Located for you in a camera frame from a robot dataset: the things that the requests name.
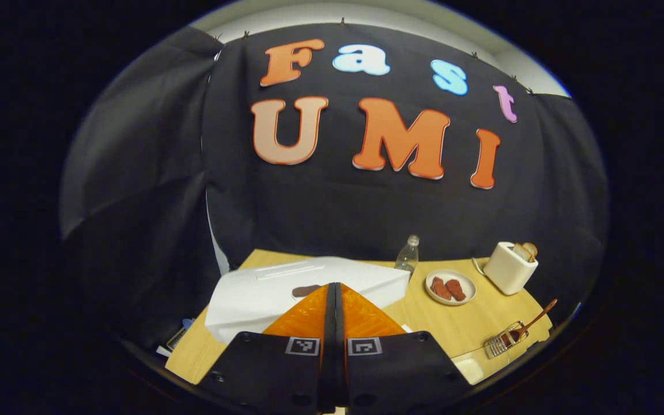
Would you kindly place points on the toast bread slice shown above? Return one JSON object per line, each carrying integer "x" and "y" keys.
{"x": 521, "y": 251}
{"x": 531, "y": 249}

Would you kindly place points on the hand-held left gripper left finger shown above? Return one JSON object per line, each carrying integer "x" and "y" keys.
{"x": 263, "y": 369}

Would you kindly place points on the white rice cooker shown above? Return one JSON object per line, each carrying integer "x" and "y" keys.
{"x": 251, "y": 300}

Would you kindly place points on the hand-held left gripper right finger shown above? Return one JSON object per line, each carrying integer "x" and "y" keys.
{"x": 407, "y": 369}

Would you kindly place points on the white round plate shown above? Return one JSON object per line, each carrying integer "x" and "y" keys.
{"x": 470, "y": 285}

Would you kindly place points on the white toaster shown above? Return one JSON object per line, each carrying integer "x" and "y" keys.
{"x": 508, "y": 274}

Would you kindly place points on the clear plastic water bottle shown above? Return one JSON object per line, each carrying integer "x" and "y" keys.
{"x": 407, "y": 259}

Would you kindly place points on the red meat piece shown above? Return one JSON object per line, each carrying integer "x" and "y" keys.
{"x": 440, "y": 288}
{"x": 456, "y": 290}

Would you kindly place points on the brown wooden spoon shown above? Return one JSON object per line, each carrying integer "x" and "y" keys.
{"x": 534, "y": 320}

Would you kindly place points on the blue white printed card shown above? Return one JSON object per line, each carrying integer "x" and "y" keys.
{"x": 177, "y": 339}

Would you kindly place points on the black backdrop cloth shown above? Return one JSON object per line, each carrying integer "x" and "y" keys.
{"x": 338, "y": 213}

